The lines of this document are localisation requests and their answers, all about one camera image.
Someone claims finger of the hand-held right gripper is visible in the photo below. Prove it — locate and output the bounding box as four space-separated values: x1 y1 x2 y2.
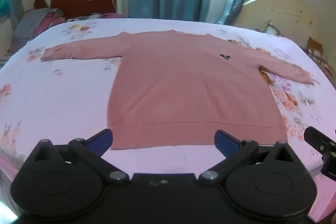
304 126 336 159

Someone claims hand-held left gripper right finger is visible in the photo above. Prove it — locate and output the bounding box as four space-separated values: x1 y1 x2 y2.
198 130 301 185

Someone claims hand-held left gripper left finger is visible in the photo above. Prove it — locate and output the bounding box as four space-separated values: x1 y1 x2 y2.
26 128 130 185

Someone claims pink knit sweater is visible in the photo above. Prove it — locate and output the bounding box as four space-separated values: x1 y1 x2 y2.
41 29 315 150

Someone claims pile of clothes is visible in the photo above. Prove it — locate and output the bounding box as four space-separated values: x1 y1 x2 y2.
12 7 67 39

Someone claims floral pink bedsheet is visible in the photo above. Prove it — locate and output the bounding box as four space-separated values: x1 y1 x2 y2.
0 18 336 224

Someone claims patterned cloth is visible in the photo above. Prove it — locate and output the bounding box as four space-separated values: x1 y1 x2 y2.
67 13 101 22

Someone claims maroon pillow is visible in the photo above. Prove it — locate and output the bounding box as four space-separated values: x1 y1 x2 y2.
100 12 124 19

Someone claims cream arched headboard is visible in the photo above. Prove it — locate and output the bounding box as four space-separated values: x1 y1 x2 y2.
234 0 319 41

